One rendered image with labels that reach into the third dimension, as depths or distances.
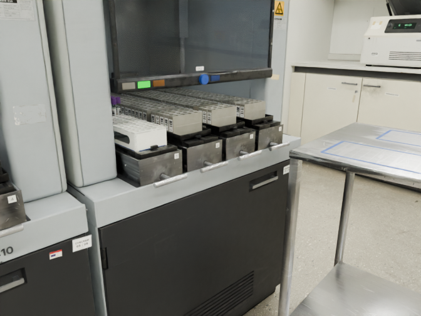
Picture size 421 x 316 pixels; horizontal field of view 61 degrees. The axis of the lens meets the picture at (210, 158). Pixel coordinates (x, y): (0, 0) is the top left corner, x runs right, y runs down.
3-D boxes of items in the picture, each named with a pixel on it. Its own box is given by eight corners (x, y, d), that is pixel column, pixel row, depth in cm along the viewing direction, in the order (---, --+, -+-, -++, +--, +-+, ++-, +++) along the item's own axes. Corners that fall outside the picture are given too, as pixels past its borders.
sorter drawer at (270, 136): (145, 119, 166) (143, 100, 163) (168, 115, 175) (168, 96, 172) (267, 154, 116) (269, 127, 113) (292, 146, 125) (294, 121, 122)
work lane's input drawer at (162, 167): (43, 135, 137) (40, 112, 134) (78, 130, 146) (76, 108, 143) (150, 192, 86) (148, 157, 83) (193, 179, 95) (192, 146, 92)
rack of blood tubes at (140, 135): (86, 135, 112) (83, 115, 110) (114, 130, 118) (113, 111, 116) (136, 157, 91) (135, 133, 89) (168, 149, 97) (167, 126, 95)
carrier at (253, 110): (260, 116, 131) (262, 100, 129) (265, 117, 129) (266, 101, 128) (239, 121, 124) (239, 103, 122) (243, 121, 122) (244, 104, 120)
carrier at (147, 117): (172, 122, 121) (171, 105, 119) (176, 123, 119) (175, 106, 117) (143, 128, 113) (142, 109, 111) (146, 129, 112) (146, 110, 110)
